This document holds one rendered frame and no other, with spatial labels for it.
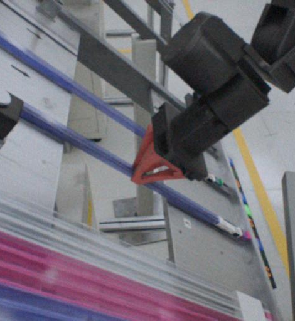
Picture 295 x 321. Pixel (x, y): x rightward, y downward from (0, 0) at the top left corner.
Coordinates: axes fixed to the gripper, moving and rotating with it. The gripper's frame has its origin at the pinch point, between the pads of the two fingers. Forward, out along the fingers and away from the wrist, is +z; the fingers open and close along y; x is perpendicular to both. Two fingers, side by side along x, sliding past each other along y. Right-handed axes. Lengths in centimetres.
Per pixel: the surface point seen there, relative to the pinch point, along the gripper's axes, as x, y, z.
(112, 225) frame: 34, -32, 48
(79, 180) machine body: 9.3, -25.2, 30.2
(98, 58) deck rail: -6.0, -29.9, 3.3
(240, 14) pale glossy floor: 137, -279, -2
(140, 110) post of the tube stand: 22, -55, 20
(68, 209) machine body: 7.9, -16.1, 31.4
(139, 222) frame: 41, -33, 42
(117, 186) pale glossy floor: 56, -77, 72
